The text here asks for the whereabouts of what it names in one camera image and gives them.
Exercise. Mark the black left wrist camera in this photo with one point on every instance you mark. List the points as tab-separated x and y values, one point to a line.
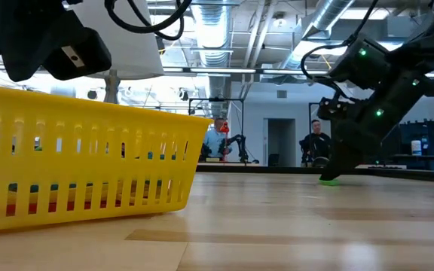
85	52

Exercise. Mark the yellow slotted plastic basket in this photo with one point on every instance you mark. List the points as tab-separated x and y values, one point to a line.
89	120

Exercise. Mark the person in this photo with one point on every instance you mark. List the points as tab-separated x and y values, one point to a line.
214	141
316	143

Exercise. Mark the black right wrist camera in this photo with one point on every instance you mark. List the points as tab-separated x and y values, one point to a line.
334	109

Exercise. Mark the black background robot arm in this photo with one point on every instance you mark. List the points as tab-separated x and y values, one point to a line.
239	145

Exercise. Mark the black aluminium table frame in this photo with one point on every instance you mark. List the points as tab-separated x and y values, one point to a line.
390	174

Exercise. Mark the white canister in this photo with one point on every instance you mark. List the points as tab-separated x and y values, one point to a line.
416	148

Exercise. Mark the grey wall vent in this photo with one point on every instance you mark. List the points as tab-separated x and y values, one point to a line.
282	94

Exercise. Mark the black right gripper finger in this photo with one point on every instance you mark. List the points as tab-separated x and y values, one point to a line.
337	165

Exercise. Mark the silver ceiling duct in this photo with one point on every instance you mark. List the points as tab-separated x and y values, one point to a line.
326	15
213	34

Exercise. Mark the white shade chrome table lamp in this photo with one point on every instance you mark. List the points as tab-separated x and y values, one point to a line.
126	37

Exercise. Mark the red background object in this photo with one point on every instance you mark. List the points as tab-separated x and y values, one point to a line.
224	127

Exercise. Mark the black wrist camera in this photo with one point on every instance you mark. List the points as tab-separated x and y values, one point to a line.
85	52
334	109

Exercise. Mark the green rubber band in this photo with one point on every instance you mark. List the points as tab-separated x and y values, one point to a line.
329	182

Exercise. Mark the black background rig frame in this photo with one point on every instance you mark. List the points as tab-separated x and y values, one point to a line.
217	99

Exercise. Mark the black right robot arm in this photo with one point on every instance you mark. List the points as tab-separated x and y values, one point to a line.
424	49

